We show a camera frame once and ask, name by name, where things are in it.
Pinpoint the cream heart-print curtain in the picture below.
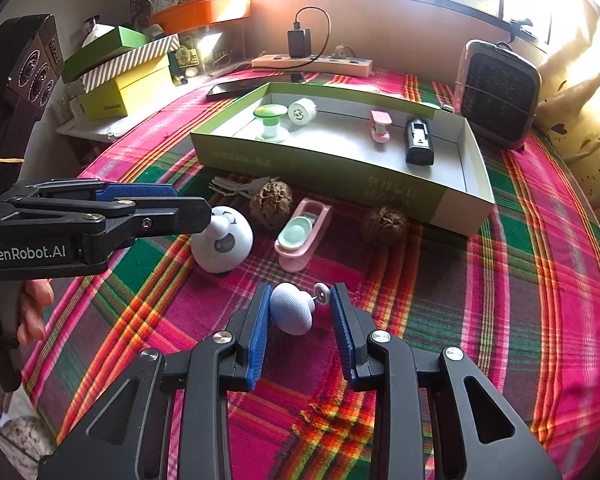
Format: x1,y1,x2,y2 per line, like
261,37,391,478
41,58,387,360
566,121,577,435
525,0,600,211

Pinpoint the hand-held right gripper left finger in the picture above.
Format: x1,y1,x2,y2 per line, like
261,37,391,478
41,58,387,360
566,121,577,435
39,282,273,480

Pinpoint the white panda-shaped device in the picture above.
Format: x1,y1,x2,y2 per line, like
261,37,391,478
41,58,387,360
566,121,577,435
191,206,255,276

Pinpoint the plain pink clip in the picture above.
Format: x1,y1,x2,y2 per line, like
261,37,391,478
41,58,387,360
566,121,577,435
369,110,393,144

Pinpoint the grey round knob massager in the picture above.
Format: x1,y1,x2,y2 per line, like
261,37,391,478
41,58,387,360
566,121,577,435
270,282,333,336

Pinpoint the black rectangular device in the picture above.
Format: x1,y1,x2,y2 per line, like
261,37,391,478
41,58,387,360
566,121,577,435
405,117,435,166

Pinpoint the green mushroom-shaped massager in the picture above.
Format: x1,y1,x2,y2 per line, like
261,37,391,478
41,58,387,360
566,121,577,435
253,103,289,143

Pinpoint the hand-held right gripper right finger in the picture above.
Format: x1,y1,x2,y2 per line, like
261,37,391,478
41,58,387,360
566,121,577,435
330,283,563,480

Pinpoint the brown carved walnut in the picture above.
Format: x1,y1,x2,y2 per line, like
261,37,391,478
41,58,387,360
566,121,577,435
250,180,294,221
362,205,410,246

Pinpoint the black flat bar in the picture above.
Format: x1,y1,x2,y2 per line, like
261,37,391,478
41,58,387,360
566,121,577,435
206,76,271,99

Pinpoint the white cable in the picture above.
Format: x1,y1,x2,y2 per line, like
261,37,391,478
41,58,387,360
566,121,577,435
209,175,268,201

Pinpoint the green cardboard box tray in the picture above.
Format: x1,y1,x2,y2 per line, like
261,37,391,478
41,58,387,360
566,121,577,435
190,81,496,237

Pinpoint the black charger adapter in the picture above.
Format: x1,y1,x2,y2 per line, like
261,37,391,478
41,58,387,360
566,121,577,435
286,29,312,58

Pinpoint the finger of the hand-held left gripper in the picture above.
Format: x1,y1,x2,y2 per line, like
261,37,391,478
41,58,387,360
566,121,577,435
10,178,178,206
0,196,214,252

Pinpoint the yellow box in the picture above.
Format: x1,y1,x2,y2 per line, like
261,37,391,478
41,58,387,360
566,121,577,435
77,54,173,121

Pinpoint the pink clip with green lens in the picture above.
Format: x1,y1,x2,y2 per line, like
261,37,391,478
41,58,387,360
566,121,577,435
274,197,332,272

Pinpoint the orange plastic basin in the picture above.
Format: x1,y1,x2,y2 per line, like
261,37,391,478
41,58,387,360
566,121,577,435
147,0,252,33

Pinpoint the green box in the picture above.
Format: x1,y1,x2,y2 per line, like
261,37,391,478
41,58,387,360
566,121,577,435
61,26,148,83

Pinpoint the small pink space heater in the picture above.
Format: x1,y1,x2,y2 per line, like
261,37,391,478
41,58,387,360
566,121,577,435
452,39,542,150

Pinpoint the black charger cable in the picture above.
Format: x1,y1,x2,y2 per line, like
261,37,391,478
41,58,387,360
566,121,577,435
292,6,331,83

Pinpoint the beige power strip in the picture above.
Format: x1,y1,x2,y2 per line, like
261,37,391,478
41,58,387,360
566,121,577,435
251,52,373,78

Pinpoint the person's left hand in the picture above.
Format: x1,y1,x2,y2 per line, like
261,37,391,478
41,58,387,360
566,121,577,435
17,277,55,346

